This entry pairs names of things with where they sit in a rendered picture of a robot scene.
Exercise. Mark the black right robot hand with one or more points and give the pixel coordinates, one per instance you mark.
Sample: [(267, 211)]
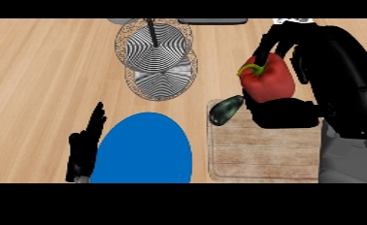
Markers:
[(335, 73)]

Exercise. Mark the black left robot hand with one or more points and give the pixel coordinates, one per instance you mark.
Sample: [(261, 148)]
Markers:
[(87, 138)]

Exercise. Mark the red bell pepper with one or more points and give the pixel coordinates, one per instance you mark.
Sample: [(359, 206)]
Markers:
[(269, 78)]

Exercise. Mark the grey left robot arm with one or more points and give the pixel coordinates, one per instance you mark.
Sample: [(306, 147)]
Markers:
[(82, 179)]

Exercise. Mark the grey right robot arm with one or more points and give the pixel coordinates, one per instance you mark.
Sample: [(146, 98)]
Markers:
[(344, 161)]

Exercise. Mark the pale wooden cutting board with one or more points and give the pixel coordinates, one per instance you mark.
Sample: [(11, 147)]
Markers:
[(266, 151)]

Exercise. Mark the blue oval placemat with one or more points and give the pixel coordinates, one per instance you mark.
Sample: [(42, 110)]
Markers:
[(144, 149)]

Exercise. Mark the black and white speckled object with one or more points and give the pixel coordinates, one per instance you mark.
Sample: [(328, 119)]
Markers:
[(292, 20)]

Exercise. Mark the dark green avocado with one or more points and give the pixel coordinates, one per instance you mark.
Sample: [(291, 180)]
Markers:
[(226, 110)]

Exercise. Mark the dark grey flat appliance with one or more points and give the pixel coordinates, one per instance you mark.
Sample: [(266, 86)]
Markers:
[(214, 21)]

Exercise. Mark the grey rounded object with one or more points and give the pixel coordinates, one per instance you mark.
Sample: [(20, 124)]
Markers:
[(121, 21)]

